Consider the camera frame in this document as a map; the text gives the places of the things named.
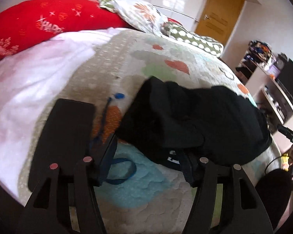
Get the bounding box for black pants with white logo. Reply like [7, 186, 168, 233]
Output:
[116, 77, 272, 170]

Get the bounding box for black phone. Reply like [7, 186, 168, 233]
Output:
[28, 99, 96, 191]

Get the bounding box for patchwork heart quilt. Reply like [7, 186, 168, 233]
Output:
[17, 27, 291, 234]

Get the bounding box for pink bed sheet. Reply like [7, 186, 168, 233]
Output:
[0, 28, 120, 193]

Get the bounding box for white shelf unit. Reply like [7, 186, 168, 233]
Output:
[234, 40, 293, 153]

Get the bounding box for green white dotted pillow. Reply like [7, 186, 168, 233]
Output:
[161, 21, 224, 57]

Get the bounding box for long red bolster pillow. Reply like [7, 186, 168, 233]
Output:
[0, 0, 129, 60]

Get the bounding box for wooden door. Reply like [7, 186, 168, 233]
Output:
[195, 0, 245, 45]

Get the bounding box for floral white pillow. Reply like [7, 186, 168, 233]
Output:
[99, 0, 168, 36]

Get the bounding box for blue clicker with lanyard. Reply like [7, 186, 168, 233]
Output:
[89, 97, 137, 187]

